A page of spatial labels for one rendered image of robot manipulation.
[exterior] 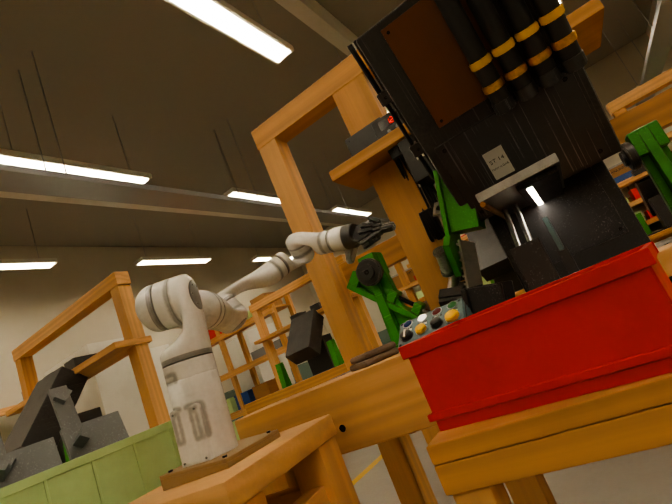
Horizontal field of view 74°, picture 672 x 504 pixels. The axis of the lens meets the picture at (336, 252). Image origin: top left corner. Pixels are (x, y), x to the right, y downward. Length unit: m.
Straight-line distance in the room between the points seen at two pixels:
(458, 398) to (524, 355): 0.10
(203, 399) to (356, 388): 0.33
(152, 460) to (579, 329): 0.93
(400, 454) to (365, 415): 0.71
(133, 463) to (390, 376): 0.59
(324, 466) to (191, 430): 0.24
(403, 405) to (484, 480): 0.39
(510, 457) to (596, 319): 0.18
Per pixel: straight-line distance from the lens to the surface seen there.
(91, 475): 1.14
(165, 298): 0.87
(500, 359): 0.59
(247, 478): 0.71
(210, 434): 0.85
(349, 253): 1.36
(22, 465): 1.40
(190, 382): 0.85
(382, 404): 0.98
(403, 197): 1.57
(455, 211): 1.14
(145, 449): 1.17
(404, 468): 1.71
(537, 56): 1.02
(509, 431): 0.57
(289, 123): 1.86
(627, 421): 0.56
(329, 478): 0.88
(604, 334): 0.56
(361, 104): 1.72
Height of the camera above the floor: 0.93
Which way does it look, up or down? 13 degrees up
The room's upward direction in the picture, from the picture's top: 23 degrees counter-clockwise
